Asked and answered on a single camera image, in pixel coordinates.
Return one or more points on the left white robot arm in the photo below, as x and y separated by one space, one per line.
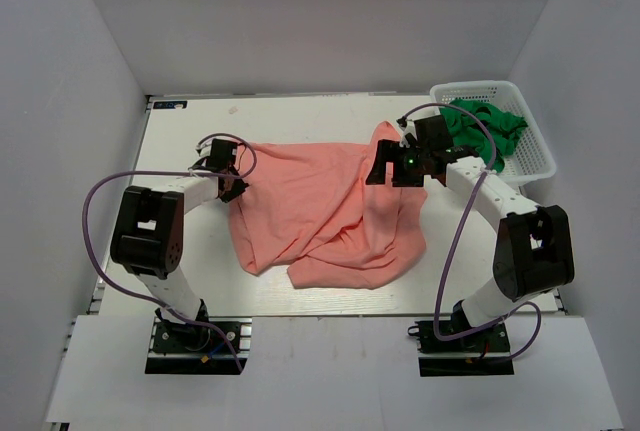
148 240

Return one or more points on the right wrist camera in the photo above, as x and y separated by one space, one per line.
407 131

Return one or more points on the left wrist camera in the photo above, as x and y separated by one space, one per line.
203 148

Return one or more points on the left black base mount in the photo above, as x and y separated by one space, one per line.
172 352

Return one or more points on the white plastic basket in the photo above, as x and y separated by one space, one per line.
531 160

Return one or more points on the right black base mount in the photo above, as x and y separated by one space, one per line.
486 353

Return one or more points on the pink t-shirt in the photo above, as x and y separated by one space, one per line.
307 207

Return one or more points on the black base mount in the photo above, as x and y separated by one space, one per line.
486 353
172 352

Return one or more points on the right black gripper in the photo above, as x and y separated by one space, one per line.
392 166

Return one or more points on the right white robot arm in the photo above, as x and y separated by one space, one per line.
533 249

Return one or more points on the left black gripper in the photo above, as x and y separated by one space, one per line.
235 187

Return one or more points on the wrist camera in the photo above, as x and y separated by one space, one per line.
407 131
203 148

